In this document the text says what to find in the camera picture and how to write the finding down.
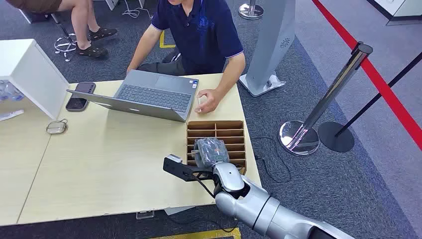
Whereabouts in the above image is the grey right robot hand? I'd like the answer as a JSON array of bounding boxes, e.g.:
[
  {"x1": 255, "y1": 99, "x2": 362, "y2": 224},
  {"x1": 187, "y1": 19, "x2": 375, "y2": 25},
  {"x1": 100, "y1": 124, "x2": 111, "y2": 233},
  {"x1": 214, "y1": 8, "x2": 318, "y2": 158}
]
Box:
[{"x1": 192, "y1": 137, "x2": 230, "y2": 169}]

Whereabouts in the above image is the person's left hand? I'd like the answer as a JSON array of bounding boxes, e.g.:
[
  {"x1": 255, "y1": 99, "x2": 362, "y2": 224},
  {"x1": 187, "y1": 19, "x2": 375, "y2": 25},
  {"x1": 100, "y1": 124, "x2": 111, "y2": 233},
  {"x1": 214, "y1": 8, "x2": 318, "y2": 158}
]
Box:
[{"x1": 194, "y1": 89, "x2": 224, "y2": 115}]

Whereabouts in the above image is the person seated at desk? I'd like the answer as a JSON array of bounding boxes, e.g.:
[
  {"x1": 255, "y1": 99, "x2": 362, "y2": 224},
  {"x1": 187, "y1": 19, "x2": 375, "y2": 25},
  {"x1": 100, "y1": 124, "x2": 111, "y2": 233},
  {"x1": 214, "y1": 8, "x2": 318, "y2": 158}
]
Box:
[{"x1": 126, "y1": 0, "x2": 246, "y2": 115}]

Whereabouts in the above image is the person on stool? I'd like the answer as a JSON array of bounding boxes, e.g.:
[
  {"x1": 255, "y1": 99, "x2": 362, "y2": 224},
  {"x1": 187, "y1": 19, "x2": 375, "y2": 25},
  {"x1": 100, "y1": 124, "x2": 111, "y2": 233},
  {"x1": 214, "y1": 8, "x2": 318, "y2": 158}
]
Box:
[{"x1": 5, "y1": 0, "x2": 118, "y2": 58}]

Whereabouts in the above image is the brown cardboard slot organizer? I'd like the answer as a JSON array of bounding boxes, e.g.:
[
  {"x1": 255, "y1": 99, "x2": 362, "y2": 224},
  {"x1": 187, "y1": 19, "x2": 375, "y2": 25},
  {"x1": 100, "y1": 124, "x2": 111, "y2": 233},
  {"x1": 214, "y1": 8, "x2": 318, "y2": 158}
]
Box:
[{"x1": 186, "y1": 120, "x2": 247, "y2": 175}]

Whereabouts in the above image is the grey open laptop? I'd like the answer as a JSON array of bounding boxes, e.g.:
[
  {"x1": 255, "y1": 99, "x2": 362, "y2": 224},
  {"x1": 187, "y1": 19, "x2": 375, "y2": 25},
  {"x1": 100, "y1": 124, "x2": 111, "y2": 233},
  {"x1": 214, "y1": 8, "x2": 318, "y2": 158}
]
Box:
[{"x1": 66, "y1": 69, "x2": 200, "y2": 123}]

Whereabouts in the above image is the grey kiosk stand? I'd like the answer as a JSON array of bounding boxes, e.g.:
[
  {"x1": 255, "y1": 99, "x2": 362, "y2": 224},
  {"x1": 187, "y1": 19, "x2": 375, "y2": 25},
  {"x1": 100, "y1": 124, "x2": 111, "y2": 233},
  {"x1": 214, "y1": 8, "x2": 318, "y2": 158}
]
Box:
[{"x1": 238, "y1": 0, "x2": 297, "y2": 98}]

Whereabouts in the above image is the chrome stanchion base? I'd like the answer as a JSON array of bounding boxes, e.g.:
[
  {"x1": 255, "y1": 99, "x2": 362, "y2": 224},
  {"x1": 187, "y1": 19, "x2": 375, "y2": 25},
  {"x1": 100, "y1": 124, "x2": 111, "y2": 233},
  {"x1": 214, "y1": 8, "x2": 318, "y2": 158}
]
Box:
[{"x1": 238, "y1": 0, "x2": 264, "y2": 20}]

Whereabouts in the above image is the dark smartphone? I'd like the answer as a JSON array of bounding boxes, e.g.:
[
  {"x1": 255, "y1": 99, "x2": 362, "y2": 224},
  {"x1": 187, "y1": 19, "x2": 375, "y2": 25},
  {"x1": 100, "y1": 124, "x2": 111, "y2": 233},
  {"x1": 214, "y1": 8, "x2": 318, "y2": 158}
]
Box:
[{"x1": 65, "y1": 82, "x2": 97, "y2": 113}]

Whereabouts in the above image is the chrome stool base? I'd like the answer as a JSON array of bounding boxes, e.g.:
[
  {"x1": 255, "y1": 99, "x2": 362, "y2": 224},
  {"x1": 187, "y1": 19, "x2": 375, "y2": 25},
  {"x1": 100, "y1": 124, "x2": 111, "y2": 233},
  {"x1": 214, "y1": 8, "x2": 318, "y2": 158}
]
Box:
[{"x1": 51, "y1": 13, "x2": 79, "y2": 63}]

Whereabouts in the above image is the white box shelf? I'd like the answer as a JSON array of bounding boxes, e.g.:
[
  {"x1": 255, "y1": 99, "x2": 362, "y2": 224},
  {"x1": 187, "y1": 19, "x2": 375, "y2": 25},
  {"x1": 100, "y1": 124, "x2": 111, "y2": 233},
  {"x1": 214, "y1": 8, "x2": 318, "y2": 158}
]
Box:
[{"x1": 0, "y1": 39, "x2": 70, "y2": 120}]

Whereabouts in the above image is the red barrier belt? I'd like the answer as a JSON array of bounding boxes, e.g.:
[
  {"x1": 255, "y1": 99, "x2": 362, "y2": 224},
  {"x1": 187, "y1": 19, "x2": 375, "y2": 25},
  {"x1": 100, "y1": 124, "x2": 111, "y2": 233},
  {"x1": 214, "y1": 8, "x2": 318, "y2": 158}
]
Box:
[{"x1": 311, "y1": 0, "x2": 422, "y2": 151}]

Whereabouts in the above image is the white flat packet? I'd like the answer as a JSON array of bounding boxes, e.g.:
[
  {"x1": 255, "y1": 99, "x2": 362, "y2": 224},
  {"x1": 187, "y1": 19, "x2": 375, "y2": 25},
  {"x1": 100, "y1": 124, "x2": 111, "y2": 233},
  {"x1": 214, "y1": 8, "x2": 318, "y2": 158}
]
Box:
[{"x1": 0, "y1": 109, "x2": 25, "y2": 122}]

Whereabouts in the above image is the white cabinet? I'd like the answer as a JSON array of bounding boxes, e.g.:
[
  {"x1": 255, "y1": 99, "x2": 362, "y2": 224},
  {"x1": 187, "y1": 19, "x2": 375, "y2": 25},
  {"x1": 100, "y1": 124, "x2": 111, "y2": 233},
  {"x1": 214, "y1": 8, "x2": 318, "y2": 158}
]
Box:
[{"x1": 367, "y1": 0, "x2": 422, "y2": 26}]

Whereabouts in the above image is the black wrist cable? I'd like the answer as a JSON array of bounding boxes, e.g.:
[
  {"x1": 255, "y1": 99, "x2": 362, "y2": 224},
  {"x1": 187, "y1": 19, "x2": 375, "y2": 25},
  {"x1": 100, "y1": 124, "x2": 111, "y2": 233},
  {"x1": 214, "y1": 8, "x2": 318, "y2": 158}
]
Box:
[{"x1": 191, "y1": 173, "x2": 218, "y2": 199}]

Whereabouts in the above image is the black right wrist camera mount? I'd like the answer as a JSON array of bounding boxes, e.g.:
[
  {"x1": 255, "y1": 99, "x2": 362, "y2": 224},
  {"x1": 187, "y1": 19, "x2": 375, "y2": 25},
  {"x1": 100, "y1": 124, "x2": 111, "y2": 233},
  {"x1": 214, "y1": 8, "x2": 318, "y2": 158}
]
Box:
[{"x1": 163, "y1": 153, "x2": 216, "y2": 183}]

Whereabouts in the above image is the black floor cable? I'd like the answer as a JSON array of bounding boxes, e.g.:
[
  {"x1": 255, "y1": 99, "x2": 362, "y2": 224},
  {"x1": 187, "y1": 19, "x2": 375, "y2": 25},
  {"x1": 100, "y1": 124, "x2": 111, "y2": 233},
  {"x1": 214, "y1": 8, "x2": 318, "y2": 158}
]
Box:
[{"x1": 252, "y1": 136, "x2": 293, "y2": 184}]

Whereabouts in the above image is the clear desk bracket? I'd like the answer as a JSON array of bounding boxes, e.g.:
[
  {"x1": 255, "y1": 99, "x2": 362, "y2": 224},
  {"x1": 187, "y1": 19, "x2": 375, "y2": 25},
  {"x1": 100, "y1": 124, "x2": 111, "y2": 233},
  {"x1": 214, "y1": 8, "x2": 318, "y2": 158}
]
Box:
[{"x1": 135, "y1": 210, "x2": 155, "y2": 221}]

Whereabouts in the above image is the white floor cable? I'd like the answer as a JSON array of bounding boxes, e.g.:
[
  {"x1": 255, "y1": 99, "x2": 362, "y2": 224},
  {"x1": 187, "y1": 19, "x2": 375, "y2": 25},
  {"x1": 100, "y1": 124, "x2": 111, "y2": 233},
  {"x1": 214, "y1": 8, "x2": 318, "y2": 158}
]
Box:
[{"x1": 122, "y1": 0, "x2": 154, "y2": 19}]

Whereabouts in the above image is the chrome stanchion post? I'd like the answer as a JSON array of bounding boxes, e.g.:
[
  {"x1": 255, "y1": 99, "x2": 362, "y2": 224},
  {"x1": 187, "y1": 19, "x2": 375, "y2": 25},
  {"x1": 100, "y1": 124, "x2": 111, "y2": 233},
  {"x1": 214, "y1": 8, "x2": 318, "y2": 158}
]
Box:
[{"x1": 278, "y1": 42, "x2": 374, "y2": 156}]

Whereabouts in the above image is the black stanchion post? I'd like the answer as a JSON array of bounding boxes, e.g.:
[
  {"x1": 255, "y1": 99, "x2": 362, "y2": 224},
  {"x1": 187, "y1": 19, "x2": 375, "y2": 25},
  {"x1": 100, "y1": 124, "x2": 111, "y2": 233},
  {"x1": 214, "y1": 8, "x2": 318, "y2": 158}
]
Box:
[{"x1": 318, "y1": 51, "x2": 422, "y2": 153}]

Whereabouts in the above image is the small grey pouch with cord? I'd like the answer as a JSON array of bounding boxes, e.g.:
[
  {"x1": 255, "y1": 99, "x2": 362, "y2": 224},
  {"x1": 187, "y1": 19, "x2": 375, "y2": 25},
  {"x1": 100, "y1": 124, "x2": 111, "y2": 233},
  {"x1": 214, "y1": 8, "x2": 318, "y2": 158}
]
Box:
[{"x1": 45, "y1": 119, "x2": 69, "y2": 135}]

